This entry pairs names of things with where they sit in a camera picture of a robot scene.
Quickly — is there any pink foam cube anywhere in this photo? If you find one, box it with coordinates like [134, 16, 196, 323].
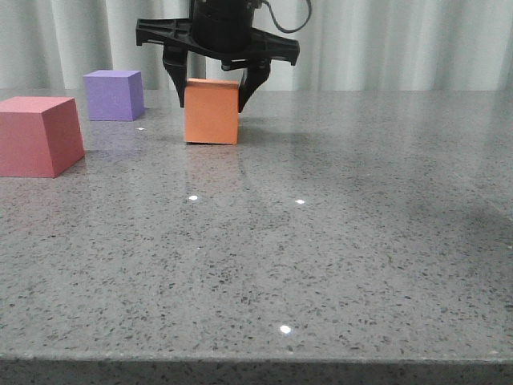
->
[1, 96, 85, 178]

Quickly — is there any white pleated curtain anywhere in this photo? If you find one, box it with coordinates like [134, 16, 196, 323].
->
[1, 1, 512, 91]

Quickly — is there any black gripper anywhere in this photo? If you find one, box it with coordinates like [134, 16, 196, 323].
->
[135, 1, 300, 112]

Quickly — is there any purple foam cube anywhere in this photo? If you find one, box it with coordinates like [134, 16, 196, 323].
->
[83, 70, 145, 121]

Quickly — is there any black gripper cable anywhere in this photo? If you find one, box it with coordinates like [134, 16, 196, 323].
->
[260, 0, 314, 34]

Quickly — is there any orange foam cube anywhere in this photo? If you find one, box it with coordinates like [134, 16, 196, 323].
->
[184, 78, 239, 144]

